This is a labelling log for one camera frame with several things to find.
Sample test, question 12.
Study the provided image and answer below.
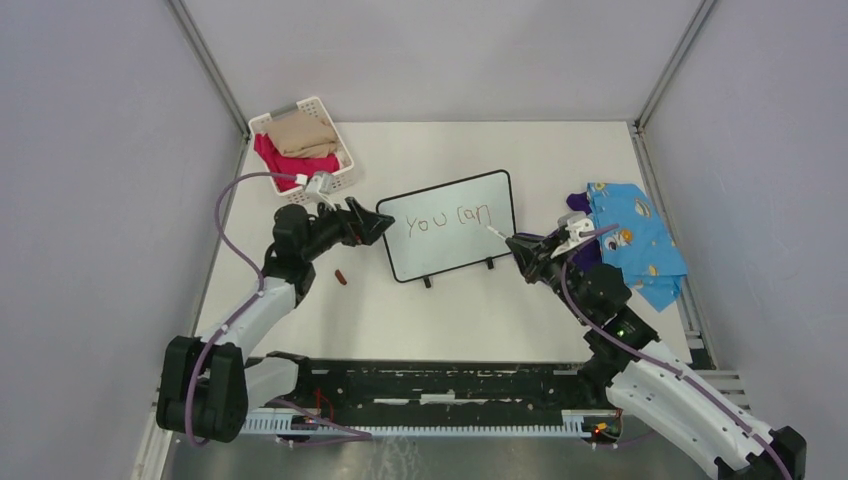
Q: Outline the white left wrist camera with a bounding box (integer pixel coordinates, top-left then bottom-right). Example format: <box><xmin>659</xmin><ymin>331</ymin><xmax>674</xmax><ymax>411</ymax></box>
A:
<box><xmin>295</xmin><ymin>171</ymin><xmax>334</xmax><ymax>209</ymax></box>

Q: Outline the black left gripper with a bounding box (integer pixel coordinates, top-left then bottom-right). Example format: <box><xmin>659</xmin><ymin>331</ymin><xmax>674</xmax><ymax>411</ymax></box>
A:
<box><xmin>300</xmin><ymin>196</ymin><xmax>392</xmax><ymax>262</ymax></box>

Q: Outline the beige folded cloth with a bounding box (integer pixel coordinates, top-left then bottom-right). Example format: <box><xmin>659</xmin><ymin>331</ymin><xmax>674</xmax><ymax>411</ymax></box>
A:
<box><xmin>265</xmin><ymin>111</ymin><xmax>339</xmax><ymax>158</ymax></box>

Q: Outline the purple cloth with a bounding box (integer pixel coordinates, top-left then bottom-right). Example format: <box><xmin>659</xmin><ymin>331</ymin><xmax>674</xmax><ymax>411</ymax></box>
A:
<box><xmin>566</xmin><ymin>192</ymin><xmax>602</xmax><ymax>272</ymax></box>

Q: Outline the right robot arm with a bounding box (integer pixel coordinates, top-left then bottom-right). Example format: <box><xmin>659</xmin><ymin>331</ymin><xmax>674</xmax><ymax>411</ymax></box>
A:
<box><xmin>505</xmin><ymin>229</ymin><xmax>807</xmax><ymax>479</ymax></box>

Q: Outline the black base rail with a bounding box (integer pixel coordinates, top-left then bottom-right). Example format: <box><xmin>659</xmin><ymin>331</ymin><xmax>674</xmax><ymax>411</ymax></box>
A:
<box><xmin>283</xmin><ymin>359</ymin><xmax>613</xmax><ymax>427</ymax></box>

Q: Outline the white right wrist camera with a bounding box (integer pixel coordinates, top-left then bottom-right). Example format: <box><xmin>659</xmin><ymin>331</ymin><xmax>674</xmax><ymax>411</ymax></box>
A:
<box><xmin>551</xmin><ymin>212</ymin><xmax>595</xmax><ymax>258</ymax></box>

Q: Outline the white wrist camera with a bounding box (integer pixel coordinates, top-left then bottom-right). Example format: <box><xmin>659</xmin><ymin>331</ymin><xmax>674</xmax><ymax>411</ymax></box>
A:
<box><xmin>295</xmin><ymin>171</ymin><xmax>334</xmax><ymax>209</ymax></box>
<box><xmin>551</xmin><ymin>212</ymin><xmax>595</xmax><ymax>258</ymax></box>

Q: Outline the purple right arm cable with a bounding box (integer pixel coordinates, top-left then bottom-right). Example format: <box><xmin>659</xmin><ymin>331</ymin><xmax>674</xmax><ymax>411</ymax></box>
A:
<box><xmin>559</xmin><ymin>223</ymin><xmax>795</xmax><ymax>480</ymax></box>

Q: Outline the blue patterned cloth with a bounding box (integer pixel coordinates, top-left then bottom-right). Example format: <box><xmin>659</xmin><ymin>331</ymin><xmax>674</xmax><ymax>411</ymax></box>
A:
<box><xmin>587</xmin><ymin>182</ymin><xmax>688</xmax><ymax>312</ymax></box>

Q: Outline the black framed whiteboard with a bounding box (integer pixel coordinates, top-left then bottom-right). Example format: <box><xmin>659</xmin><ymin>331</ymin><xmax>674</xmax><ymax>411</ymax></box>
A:
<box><xmin>376</xmin><ymin>169</ymin><xmax>516</xmax><ymax>286</ymax></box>

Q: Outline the white plastic basket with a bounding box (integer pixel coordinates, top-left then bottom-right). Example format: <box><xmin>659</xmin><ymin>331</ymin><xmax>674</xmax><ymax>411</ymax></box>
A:
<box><xmin>248</xmin><ymin>96</ymin><xmax>359</xmax><ymax>204</ymax></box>

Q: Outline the white whiteboard marker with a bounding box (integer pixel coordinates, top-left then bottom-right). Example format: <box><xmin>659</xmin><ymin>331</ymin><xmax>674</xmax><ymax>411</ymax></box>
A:
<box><xmin>486</xmin><ymin>225</ymin><xmax>512</xmax><ymax>242</ymax></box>

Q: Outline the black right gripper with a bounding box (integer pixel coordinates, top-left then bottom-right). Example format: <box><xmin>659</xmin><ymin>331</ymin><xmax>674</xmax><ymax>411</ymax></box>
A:
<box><xmin>505</xmin><ymin>231</ymin><xmax>592</xmax><ymax>324</ymax></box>

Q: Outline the magenta cloth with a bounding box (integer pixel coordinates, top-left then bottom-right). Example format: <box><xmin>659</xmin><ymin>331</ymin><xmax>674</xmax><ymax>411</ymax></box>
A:
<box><xmin>254</xmin><ymin>134</ymin><xmax>340</xmax><ymax>177</ymax></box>

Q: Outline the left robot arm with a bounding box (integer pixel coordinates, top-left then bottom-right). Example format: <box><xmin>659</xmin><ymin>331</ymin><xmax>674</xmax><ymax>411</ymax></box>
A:
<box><xmin>155</xmin><ymin>197</ymin><xmax>395</xmax><ymax>446</ymax></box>

